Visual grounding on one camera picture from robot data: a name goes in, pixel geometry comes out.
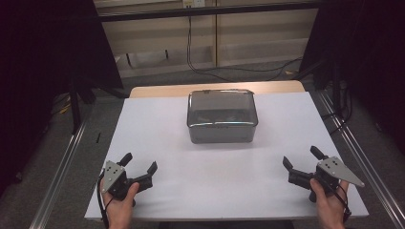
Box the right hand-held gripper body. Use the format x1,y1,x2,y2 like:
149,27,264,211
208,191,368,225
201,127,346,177
312,156,366,194

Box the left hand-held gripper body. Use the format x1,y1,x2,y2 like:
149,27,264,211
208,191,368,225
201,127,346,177
100,160,141,201

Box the clear plastic storage box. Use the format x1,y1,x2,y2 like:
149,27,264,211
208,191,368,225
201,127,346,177
186,89,259,145

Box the person's left hand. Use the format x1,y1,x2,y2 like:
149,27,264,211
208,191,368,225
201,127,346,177
100,181,141,229

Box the person's right hand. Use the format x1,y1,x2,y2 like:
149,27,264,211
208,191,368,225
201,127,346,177
309,177,350,229

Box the white table sheet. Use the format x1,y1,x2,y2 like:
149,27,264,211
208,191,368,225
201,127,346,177
84,92,370,222

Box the black stand leg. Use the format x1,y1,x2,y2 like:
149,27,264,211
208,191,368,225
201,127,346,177
69,75,97,135

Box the wooden table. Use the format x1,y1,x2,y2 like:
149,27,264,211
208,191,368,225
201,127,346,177
128,79,307,99

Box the black curtain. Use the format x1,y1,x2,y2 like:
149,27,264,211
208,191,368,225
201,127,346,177
298,0,405,156
0,0,124,195

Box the white power strip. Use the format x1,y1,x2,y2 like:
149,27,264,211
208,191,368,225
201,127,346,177
182,0,206,10

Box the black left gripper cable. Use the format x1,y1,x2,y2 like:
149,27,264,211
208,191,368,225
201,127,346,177
96,173,115,229

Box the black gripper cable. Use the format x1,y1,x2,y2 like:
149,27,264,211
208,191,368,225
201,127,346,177
96,173,115,229
330,182,352,224

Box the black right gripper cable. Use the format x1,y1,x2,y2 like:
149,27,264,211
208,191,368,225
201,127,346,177
330,182,352,224

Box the metal floor rail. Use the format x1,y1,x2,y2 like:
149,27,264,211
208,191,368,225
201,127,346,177
317,90,405,229
29,119,90,229

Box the black floor cables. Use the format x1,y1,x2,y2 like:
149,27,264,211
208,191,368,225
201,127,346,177
320,80,353,135

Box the black wall cable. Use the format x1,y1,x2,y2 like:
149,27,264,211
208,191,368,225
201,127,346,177
185,14,304,82

